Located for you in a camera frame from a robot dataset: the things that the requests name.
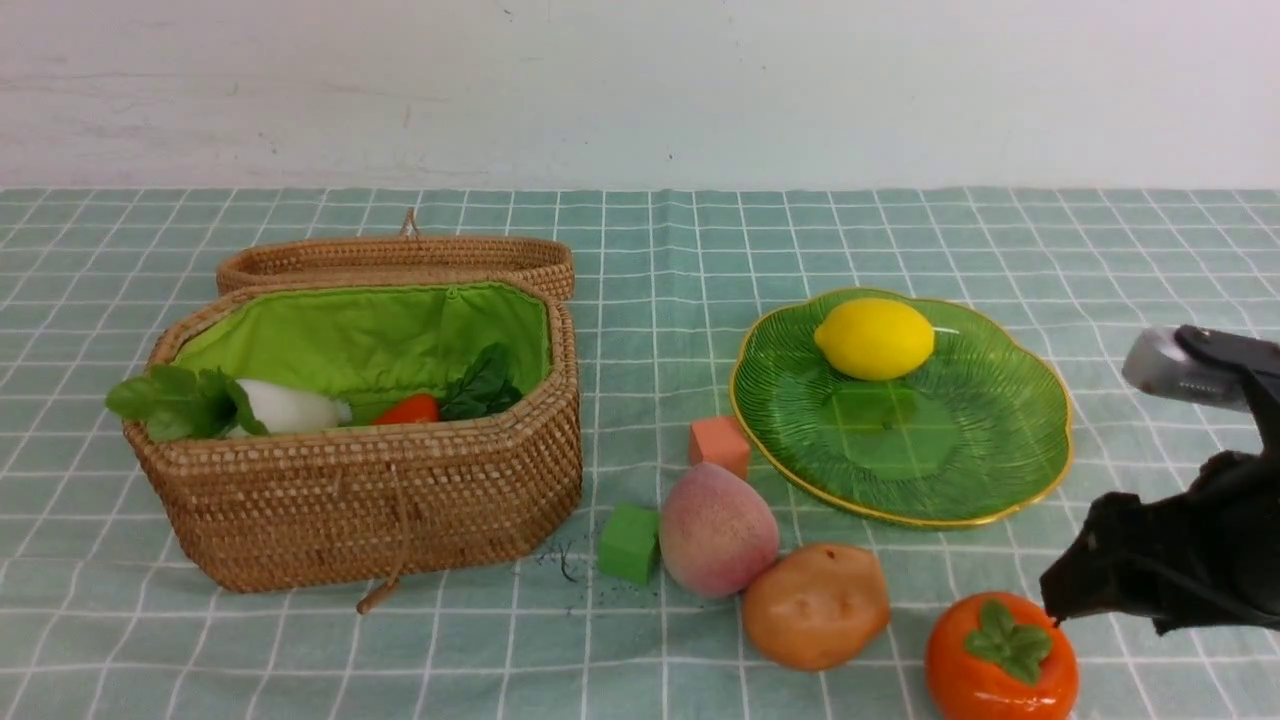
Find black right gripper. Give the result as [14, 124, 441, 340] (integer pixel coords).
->
[1039, 451, 1277, 635]

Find orange persimmon green calyx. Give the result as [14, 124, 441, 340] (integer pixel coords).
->
[924, 592, 1080, 719]

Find brown potato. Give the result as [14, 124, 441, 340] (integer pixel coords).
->
[742, 543, 891, 673]

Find yellow lemon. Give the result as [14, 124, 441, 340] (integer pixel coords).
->
[813, 299, 934, 382]

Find pink peach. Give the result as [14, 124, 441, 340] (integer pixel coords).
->
[659, 462, 780, 600]

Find red pepper with green leaves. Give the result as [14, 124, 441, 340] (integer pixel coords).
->
[374, 343, 524, 425]

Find white radish green leaves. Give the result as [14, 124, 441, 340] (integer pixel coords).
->
[105, 364, 352, 442]

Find green glass leaf plate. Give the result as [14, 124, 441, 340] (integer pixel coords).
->
[730, 287, 1074, 529]

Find orange foam cube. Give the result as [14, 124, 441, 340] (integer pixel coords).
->
[687, 416, 753, 480]

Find green foam cube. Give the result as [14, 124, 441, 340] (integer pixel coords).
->
[596, 503, 660, 587]

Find woven wicker basket green lining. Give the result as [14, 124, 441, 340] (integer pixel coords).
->
[122, 277, 582, 592]

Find woven wicker basket lid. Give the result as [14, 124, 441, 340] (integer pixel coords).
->
[215, 208, 577, 301]

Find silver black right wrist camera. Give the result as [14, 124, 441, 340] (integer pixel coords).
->
[1121, 325, 1279, 455]

